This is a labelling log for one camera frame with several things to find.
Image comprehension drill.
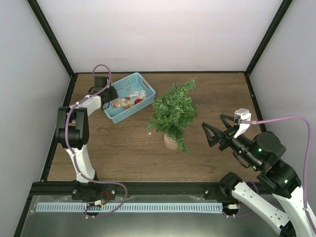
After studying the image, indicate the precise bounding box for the red ball ornament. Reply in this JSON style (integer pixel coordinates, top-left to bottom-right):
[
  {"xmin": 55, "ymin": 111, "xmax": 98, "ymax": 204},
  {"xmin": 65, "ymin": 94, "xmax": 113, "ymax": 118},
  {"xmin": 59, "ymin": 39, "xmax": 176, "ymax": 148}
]
[{"xmin": 134, "ymin": 98, "xmax": 142, "ymax": 105}]

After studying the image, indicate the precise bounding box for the blue plastic basket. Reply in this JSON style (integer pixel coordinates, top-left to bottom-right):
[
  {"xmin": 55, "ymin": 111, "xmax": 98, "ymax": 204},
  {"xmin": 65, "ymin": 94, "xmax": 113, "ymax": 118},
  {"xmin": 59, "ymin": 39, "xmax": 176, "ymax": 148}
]
[{"xmin": 103, "ymin": 73, "xmax": 156, "ymax": 124}]

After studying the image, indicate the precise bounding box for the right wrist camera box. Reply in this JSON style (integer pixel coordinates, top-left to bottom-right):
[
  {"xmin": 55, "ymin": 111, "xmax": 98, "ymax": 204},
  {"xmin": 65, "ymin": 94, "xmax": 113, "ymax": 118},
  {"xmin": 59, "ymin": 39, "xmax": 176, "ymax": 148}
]
[{"xmin": 234, "ymin": 108, "xmax": 251, "ymax": 139}]

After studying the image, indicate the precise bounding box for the black aluminium front rail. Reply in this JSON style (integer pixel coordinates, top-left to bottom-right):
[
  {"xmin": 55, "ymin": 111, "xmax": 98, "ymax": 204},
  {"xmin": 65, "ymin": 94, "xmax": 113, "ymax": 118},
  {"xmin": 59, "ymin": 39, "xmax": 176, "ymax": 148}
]
[{"xmin": 30, "ymin": 181, "xmax": 228, "ymax": 199}]

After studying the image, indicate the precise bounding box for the black frame post left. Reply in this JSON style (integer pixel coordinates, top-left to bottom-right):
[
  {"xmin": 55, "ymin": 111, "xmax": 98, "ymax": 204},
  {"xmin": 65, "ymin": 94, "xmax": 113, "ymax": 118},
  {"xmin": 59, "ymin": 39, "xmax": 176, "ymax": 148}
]
[{"xmin": 27, "ymin": 0, "xmax": 75, "ymax": 77}]

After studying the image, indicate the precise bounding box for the small green christmas tree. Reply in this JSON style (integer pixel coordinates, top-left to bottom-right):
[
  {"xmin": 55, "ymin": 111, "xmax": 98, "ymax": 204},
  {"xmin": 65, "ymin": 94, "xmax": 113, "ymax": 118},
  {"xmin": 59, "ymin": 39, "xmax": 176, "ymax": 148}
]
[{"xmin": 148, "ymin": 79, "xmax": 198, "ymax": 153}]

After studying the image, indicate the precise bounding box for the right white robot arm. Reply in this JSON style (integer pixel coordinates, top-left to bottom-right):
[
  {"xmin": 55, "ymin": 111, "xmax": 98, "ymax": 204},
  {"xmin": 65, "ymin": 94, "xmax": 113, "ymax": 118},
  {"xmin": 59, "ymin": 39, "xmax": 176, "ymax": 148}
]
[{"xmin": 202, "ymin": 110, "xmax": 316, "ymax": 237}]

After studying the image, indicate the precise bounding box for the light blue cable duct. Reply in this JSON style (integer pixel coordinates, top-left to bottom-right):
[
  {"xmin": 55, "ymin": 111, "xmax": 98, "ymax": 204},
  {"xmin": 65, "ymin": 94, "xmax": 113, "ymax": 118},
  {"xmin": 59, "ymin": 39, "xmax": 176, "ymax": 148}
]
[{"xmin": 36, "ymin": 202, "xmax": 223, "ymax": 214}]

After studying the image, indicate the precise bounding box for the gingerbread figure ornament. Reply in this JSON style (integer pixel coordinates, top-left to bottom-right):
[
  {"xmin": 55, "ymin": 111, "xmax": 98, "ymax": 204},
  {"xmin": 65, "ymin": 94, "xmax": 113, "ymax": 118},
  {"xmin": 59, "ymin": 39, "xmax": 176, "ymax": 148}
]
[{"xmin": 112, "ymin": 97, "xmax": 133, "ymax": 109}]

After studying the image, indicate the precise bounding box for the black frame post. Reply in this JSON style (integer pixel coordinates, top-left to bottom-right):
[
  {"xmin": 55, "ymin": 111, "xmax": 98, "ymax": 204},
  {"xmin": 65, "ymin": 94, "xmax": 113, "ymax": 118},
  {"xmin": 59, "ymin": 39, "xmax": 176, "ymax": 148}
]
[
  {"xmin": 245, "ymin": 0, "xmax": 293, "ymax": 75},
  {"xmin": 27, "ymin": 0, "xmax": 75, "ymax": 77}
]

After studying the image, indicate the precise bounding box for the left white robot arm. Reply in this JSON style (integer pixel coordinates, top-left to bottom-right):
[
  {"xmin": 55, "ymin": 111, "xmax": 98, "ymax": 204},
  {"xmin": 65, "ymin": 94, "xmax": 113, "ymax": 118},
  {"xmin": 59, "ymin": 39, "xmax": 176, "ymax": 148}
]
[{"xmin": 55, "ymin": 76, "xmax": 118, "ymax": 199}]

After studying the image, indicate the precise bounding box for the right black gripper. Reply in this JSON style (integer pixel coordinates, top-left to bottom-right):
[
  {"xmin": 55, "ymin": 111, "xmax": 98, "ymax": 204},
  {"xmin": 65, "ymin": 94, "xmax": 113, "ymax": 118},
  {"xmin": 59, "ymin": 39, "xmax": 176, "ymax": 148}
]
[{"xmin": 202, "ymin": 114, "xmax": 262, "ymax": 169}]

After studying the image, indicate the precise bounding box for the black frame post right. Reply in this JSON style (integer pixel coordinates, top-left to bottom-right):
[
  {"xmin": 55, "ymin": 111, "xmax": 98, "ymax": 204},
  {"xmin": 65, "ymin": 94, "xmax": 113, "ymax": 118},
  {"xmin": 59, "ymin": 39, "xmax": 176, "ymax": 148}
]
[{"xmin": 245, "ymin": 0, "xmax": 293, "ymax": 75}]

